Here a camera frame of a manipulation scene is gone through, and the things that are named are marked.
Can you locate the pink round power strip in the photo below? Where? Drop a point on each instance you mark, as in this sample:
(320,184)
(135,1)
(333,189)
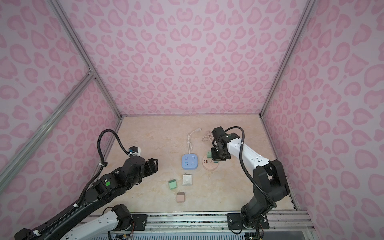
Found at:
(209,164)

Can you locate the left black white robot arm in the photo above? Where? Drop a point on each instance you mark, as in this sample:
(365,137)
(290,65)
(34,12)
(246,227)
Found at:
(99,191)

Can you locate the blue square power strip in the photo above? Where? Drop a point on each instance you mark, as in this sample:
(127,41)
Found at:
(189,162)

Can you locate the light green plug adapter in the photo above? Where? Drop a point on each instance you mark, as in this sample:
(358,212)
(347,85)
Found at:
(172,184)

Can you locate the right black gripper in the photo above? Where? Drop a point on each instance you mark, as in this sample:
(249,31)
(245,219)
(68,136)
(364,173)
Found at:
(216,153)

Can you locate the diagonal aluminium frame bar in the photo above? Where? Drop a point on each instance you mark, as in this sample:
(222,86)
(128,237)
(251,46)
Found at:
(19,160)

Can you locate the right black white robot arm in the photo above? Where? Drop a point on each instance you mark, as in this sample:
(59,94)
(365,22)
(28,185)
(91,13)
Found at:
(268,177)

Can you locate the white square plug adapter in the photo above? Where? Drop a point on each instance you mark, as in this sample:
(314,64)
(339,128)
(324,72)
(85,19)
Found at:
(187,180)

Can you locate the pink plug adapter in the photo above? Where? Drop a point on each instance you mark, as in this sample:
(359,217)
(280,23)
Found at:
(180,197)

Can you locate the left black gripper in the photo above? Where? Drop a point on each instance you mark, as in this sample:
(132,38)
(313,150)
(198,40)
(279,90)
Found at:
(150,166)

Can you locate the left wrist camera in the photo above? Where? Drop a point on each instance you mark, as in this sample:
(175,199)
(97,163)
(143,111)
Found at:
(134,151)

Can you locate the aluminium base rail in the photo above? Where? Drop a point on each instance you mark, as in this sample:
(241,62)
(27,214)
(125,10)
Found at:
(190,225)

